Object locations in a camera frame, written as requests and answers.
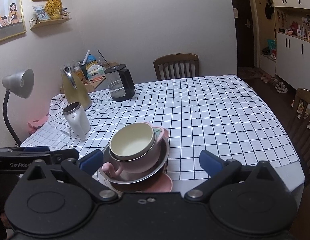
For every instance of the gold thermos jug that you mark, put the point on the gold thermos jug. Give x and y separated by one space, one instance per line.
74 88

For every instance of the right wooden chair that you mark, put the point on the right wooden chair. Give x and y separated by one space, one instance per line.
298 129

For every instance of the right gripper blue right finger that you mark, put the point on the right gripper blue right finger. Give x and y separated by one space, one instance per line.
221 174

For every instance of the large stainless steel bowl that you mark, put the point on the large stainless steel bowl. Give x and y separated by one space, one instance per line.
126 178

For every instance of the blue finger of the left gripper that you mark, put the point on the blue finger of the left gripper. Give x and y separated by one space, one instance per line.
59 156
36 149

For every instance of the far wooden chair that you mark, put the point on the far wooden chair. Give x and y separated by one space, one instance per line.
176 66

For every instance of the glass electric kettle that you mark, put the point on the glass electric kettle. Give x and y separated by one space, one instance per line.
120 83

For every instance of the pink stool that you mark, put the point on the pink stool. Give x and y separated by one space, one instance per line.
34 125

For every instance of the wooden chair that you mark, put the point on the wooden chair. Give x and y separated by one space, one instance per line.
176 66
298 129

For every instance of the family wall poster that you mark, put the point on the family wall poster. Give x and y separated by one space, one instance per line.
11 19

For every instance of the wooden wall shelf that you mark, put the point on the wooden wall shelf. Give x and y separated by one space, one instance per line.
36 23

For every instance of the cream ceramic bowl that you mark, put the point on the cream ceramic bowl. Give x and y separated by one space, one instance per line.
132 141

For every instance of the silver mug with handle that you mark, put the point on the silver mug with handle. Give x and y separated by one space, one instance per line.
77 119

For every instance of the wooden side cabinet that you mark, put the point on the wooden side cabinet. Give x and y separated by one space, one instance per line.
91 86

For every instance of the small photo frame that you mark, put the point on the small photo frame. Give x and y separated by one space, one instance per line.
41 13

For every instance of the white cabinet unit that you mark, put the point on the white cabinet unit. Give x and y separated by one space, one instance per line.
284 40

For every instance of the checkered white tablecloth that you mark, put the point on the checkered white tablecloth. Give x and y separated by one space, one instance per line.
221 114

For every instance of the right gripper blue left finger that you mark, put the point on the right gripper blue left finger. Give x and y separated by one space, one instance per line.
80 173

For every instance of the pink mouse-shaped plate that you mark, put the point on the pink mouse-shaped plate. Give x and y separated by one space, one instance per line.
158 183

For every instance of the pink pot steel inside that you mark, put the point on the pink pot steel inside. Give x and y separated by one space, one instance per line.
139 164

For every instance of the tissue box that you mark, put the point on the tissue box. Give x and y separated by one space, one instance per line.
95 71

